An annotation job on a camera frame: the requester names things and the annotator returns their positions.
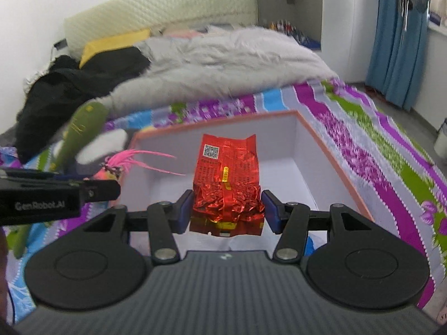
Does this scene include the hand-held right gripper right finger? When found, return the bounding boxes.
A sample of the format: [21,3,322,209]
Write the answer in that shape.
[262,189,369,262]

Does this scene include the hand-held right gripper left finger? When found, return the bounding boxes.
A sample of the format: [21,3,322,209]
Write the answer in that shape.
[82,189,194,262]

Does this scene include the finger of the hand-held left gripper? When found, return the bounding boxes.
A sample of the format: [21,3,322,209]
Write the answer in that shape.
[79,180,122,204]

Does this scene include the pink feather toy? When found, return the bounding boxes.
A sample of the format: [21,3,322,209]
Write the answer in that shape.
[99,149,186,176]

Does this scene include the red foil packet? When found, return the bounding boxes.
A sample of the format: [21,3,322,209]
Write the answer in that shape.
[189,133,267,237]

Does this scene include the orange cardboard box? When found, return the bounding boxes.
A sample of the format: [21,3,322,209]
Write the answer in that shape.
[119,110,376,253]

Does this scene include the grey white penguin plush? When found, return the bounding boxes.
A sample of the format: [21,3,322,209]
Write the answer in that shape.
[77,129,132,176]

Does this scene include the long green plush toy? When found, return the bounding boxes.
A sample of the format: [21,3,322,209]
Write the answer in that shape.
[10,101,111,259]

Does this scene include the black jacket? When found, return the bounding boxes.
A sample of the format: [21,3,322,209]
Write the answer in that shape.
[16,46,151,163]

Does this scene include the white crumpled cloth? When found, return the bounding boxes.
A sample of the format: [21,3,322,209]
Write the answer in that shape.
[24,70,47,88]

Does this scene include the colourful striped floral bed sheet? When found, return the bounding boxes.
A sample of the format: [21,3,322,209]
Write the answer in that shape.
[0,78,447,322]

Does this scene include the yellow pillow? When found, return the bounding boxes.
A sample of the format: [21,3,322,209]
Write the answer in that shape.
[79,28,152,69]

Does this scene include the grey duvet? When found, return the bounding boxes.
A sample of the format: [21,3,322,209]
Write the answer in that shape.
[105,26,340,120]

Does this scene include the pink pillow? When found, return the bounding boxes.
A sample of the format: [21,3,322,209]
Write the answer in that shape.
[164,30,197,40]

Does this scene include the row of small bottles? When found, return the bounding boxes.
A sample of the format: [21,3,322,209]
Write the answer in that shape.
[268,21,308,41]

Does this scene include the cream padded headboard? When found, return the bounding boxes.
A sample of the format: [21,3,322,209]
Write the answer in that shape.
[64,0,260,59]

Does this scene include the blue curtain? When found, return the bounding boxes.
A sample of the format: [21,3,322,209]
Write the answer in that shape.
[365,0,432,113]

